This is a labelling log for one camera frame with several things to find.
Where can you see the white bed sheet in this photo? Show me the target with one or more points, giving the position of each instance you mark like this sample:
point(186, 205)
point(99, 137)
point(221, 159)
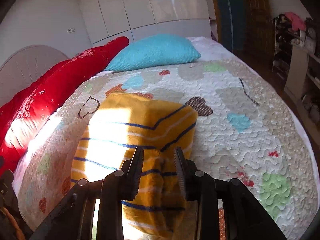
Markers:
point(212, 48)

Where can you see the cluttered shelf unit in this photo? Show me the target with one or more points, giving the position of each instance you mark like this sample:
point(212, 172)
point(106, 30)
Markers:
point(297, 67)

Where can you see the pink clothes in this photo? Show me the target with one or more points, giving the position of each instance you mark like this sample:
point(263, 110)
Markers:
point(296, 21)

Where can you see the white glossy wardrobe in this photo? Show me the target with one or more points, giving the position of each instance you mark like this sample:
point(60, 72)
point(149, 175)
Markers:
point(150, 5)

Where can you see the red patterned duvet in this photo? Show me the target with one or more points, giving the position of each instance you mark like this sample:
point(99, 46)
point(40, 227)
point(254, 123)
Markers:
point(55, 82)

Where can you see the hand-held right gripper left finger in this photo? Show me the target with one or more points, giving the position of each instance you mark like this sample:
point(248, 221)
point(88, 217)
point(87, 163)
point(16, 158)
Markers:
point(136, 170)

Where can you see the yellow striped towel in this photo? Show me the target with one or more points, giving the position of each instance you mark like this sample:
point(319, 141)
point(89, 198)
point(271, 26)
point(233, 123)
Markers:
point(140, 120)

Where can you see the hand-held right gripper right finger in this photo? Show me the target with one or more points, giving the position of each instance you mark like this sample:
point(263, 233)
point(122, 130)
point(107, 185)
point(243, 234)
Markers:
point(180, 170)

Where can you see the white wall socket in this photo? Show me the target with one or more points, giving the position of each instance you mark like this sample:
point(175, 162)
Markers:
point(71, 30)

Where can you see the turquoise pillow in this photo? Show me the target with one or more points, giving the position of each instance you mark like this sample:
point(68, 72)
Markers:
point(157, 51)

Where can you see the quilted patterned bedspread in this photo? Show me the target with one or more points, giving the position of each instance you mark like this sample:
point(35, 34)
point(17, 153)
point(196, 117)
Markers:
point(237, 142)

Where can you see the brown wooden door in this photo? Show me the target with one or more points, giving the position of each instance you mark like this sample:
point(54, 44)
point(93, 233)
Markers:
point(257, 17)

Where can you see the small table clock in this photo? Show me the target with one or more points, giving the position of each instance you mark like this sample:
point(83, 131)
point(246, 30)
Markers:
point(311, 32)

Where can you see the white round headboard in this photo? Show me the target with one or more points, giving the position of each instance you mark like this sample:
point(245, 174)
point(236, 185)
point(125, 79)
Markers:
point(27, 65)

